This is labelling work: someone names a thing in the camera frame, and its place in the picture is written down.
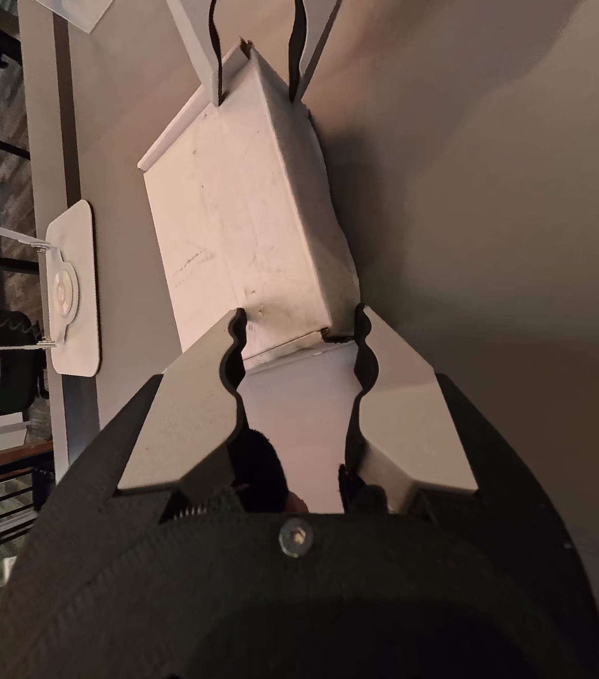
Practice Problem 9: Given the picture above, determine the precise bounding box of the brown wooden shelf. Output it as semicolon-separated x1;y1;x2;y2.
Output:
0;439;55;481

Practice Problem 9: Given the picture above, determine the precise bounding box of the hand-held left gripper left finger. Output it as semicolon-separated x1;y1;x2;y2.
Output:
117;308;249;498

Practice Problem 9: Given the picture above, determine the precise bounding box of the white cardboard box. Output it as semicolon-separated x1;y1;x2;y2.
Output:
137;38;360;376

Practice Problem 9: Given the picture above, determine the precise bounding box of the black coiled cable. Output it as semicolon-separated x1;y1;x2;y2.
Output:
0;312;41;343

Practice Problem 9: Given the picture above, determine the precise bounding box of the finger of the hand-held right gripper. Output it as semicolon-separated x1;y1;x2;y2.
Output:
288;0;344;104
164;0;232;108

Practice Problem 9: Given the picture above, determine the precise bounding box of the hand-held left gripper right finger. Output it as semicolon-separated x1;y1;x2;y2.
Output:
338;303;479;514

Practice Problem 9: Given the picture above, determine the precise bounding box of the white sign stand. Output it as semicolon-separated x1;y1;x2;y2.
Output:
0;199;103;377

